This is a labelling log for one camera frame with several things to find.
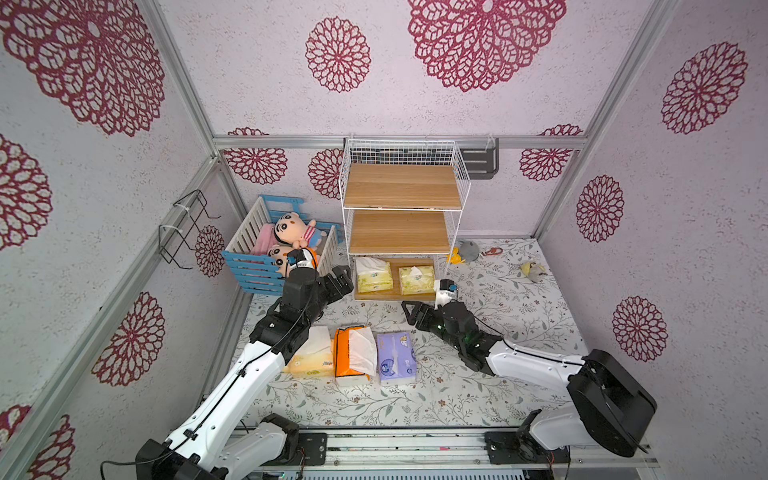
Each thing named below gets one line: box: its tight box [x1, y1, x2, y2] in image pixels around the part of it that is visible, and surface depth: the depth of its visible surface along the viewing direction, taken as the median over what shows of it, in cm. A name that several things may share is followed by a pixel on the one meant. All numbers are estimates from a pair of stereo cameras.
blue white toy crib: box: [221, 195, 340, 296], surface depth 105 cm
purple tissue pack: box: [377, 332, 417, 381], surface depth 85 cm
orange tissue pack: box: [334, 325, 377, 380], surface depth 85 cm
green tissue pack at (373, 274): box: [355, 256, 393, 293], surface depth 102 cm
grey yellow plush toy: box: [446, 240, 479, 265], surface depth 114 cm
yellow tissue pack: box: [284, 326, 335, 378], surface depth 85 cm
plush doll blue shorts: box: [274, 212, 327, 249], surface depth 105 cm
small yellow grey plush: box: [520, 262, 547, 282], surface depth 108 cm
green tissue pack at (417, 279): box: [398, 266, 435, 295], surface depth 102 cm
